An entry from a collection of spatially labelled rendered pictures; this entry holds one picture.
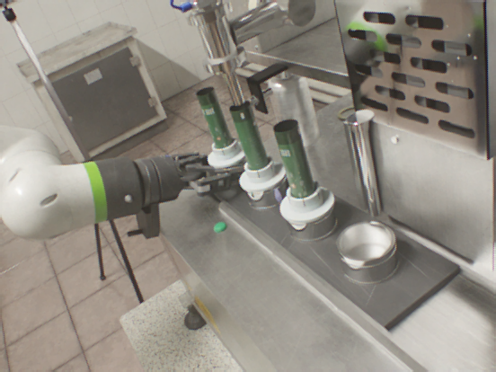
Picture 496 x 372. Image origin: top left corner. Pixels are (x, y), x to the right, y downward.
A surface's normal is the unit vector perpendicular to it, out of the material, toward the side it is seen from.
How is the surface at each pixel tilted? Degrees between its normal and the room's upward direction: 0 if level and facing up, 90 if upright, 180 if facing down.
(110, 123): 90
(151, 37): 90
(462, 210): 90
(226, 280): 0
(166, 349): 0
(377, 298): 0
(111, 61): 90
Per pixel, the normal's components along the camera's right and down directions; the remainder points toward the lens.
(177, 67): 0.48, 0.36
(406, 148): -0.83, 0.50
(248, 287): -0.30, -0.79
